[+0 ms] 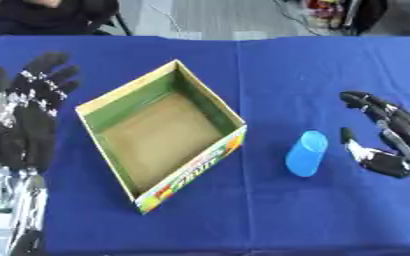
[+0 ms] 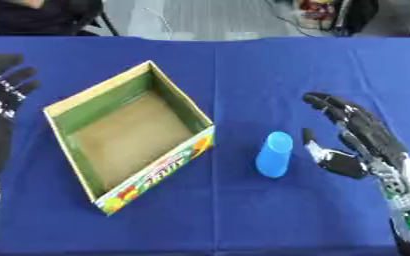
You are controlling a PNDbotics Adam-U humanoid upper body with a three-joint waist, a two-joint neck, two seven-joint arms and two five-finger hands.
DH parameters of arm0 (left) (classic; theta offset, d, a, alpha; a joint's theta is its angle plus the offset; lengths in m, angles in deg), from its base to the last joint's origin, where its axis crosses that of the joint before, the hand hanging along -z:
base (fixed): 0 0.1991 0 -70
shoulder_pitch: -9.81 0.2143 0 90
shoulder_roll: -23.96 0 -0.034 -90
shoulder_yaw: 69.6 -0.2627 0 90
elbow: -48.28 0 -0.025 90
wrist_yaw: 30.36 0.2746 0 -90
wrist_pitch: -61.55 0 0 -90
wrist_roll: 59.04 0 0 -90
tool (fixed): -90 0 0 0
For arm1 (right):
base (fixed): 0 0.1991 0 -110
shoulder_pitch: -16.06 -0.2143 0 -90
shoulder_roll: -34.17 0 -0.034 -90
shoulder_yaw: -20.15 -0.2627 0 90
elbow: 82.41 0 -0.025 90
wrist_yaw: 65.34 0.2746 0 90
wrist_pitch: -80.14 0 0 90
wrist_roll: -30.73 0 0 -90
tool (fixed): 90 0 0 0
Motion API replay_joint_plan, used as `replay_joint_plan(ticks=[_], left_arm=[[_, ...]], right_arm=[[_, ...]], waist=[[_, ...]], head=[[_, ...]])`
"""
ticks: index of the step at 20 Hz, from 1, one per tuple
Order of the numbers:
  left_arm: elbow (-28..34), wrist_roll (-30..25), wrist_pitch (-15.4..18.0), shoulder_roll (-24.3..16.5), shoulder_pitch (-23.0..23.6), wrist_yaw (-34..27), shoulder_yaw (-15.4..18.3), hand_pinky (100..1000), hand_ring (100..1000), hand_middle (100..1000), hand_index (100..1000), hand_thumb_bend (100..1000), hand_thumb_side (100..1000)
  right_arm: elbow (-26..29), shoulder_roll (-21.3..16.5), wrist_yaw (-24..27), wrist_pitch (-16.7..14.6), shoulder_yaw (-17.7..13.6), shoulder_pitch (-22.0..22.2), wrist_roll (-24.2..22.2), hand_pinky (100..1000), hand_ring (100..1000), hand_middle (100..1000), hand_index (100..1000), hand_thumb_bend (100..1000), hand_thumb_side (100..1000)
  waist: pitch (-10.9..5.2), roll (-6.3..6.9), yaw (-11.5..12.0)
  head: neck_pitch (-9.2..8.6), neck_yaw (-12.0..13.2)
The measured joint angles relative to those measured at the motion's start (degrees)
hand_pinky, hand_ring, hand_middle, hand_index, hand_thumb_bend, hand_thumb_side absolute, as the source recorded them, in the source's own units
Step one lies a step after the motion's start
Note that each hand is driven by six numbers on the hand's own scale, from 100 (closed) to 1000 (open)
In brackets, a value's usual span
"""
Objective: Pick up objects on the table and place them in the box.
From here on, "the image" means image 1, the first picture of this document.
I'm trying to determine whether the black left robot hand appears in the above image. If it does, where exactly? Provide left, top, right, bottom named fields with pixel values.
left=0, top=51, right=83, bottom=173

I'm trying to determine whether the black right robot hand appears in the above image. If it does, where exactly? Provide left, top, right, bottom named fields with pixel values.
left=338, top=90, right=410, bottom=179

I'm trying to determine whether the open cardboard box green inside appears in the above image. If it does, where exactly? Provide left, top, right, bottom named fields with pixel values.
left=73, top=59, right=249, bottom=215

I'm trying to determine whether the blue cylinder block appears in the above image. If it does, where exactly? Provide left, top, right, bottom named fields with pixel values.
left=283, top=130, right=330, bottom=178

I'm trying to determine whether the person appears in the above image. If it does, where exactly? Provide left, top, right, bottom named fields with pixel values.
left=0, top=0, right=121, bottom=46

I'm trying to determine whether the black chair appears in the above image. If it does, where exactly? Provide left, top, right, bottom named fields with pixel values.
left=91, top=11, right=135, bottom=37

